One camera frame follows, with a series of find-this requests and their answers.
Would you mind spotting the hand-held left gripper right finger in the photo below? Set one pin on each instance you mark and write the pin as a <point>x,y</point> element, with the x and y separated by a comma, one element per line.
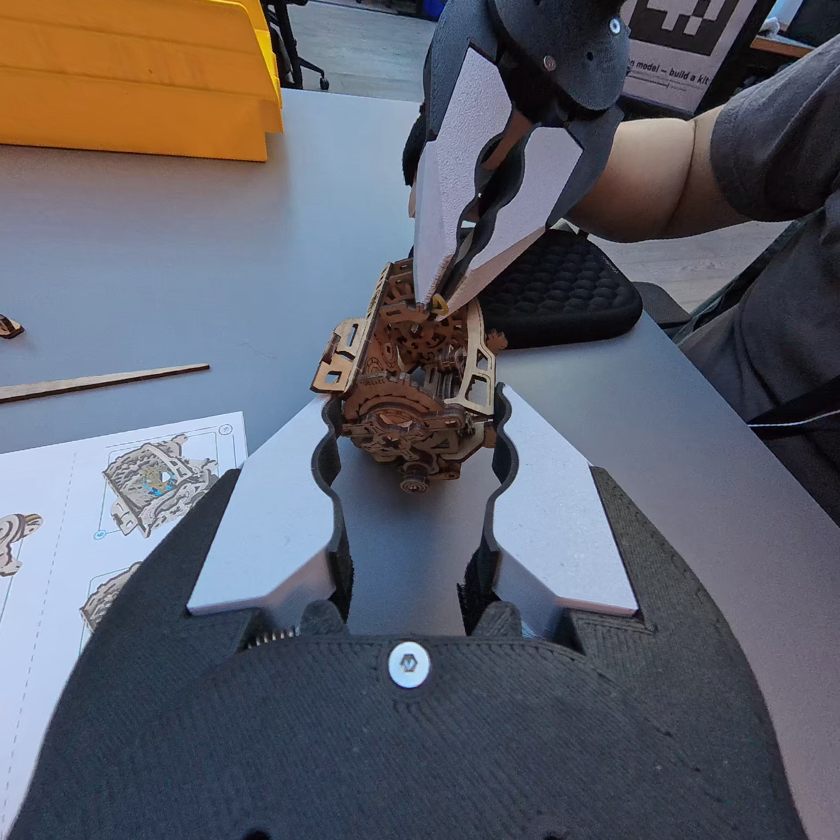
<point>564,538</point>

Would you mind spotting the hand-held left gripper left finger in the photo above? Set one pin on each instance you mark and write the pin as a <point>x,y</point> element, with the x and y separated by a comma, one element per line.
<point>262,538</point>

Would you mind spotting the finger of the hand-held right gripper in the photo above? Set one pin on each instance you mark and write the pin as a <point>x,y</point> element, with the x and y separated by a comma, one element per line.
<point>544,177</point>
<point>453,164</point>

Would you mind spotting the yellow rubber band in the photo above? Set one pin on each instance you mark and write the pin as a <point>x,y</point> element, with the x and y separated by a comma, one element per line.
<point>439,304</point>

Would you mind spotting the wooden gear model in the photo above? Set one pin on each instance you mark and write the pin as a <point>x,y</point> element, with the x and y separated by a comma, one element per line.
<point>394,407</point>

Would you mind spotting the person's right forearm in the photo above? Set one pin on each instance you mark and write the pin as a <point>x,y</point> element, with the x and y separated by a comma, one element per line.
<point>656,184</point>

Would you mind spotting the person's right hand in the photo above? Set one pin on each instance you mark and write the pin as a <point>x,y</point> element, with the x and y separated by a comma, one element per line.
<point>413,200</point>

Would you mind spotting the black office chair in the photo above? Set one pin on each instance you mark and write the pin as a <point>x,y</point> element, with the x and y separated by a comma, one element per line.
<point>295,39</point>

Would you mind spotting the white assembly booklet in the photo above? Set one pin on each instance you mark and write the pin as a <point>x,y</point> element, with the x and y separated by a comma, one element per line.
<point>65,472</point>

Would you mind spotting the thin wooden stick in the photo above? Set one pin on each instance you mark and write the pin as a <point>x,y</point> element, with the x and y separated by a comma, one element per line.
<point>98,382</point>

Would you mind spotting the yellow plastic bin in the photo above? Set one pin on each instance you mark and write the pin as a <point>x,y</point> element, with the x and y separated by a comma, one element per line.
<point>131,98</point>

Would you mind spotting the small wooden strip part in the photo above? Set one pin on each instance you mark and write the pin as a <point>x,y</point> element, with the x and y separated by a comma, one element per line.
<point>10,328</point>

